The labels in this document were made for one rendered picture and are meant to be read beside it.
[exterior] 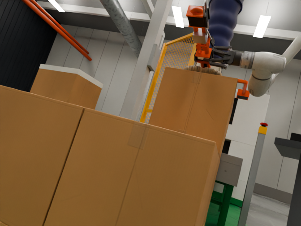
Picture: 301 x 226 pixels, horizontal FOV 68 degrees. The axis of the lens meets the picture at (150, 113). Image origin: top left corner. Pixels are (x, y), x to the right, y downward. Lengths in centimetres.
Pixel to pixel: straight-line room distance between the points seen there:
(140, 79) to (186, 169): 238
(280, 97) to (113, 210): 1112
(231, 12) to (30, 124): 142
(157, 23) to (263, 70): 211
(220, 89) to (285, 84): 1060
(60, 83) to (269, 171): 968
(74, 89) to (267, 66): 172
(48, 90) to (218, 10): 177
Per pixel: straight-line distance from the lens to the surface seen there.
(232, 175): 182
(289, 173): 1114
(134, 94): 284
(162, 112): 123
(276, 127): 1119
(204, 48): 127
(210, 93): 123
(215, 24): 167
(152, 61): 295
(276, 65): 131
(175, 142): 59
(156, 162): 59
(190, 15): 105
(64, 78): 246
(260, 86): 140
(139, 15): 1118
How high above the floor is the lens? 48
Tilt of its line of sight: 9 degrees up
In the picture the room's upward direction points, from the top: 17 degrees clockwise
